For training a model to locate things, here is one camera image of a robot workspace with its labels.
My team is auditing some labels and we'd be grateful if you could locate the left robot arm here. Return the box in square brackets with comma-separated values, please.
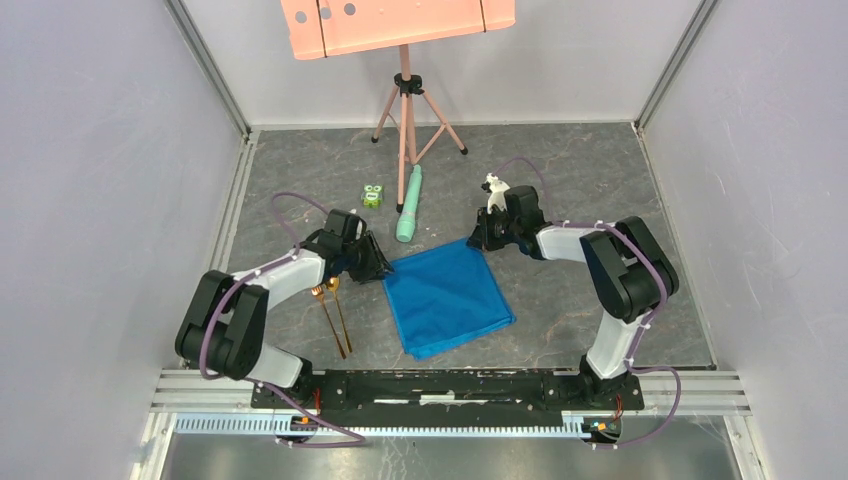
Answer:
[175, 209, 394, 408]

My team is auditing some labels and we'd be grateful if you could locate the mint green flashlight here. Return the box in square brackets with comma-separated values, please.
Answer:
[395, 165, 423, 243]

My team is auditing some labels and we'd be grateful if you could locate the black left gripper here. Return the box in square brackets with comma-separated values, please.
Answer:
[341, 230, 395, 285]

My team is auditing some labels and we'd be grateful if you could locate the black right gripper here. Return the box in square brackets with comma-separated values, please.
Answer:
[466, 205, 521, 252]

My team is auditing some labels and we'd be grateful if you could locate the blue cloth napkin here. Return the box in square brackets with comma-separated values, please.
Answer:
[383, 238, 516, 361]

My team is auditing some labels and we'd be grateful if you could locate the gold spoon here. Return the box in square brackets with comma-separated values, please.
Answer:
[323, 277, 353, 359]

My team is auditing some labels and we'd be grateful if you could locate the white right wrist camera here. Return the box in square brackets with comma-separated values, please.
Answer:
[481, 173, 510, 214]

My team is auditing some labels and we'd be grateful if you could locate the gold fork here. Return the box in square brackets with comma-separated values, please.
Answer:
[311, 285, 347, 359]

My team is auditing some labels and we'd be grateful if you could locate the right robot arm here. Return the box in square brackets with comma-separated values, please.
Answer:
[467, 176, 680, 408]

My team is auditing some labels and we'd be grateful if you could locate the pink music stand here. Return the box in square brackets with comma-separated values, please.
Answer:
[280, 0, 516, 211]

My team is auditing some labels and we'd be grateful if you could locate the green owl toy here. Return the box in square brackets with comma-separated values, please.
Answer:
[361, 184, 383, 208]

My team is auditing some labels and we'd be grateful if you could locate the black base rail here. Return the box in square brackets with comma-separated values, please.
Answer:
[286, 369, 645, 428]

